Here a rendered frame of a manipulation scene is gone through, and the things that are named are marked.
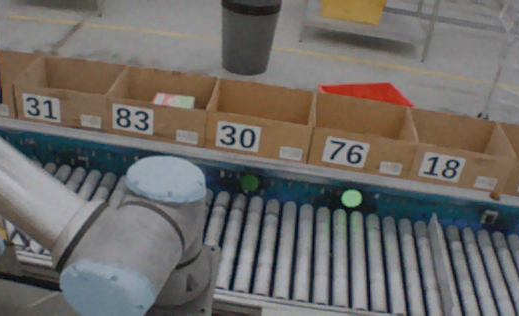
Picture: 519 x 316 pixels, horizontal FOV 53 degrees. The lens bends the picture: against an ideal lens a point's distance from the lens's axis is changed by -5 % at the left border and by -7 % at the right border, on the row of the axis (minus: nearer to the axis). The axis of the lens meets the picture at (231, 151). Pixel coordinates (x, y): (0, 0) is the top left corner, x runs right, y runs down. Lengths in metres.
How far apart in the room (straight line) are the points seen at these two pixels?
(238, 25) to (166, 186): 3.57
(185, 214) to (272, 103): 1.36
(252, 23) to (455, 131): 2.44
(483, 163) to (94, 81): 1.63
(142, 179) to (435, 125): 1.61
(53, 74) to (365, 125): 1.37
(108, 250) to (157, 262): 0.09
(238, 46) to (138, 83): 2.28
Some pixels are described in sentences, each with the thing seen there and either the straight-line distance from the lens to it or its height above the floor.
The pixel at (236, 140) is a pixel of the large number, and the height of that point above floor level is 0.95.
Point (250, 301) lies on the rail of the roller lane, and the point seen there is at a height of 0.74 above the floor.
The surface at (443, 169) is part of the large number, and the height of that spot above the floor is 0.96.
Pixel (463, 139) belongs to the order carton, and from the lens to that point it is 2.47.
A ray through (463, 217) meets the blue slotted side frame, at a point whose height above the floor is 0.77.
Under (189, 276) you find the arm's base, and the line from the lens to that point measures 1.14.
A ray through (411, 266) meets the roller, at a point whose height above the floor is 0.75.
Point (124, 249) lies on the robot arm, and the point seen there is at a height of 1.44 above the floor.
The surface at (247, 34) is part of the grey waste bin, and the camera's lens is 4.52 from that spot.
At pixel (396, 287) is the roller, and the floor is 0.75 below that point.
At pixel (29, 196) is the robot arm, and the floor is 1.49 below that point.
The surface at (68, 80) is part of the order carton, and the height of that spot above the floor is 0.94.
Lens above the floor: 2.08
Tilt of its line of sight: 34 degrees down
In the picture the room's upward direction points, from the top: 6 degrees clockwise
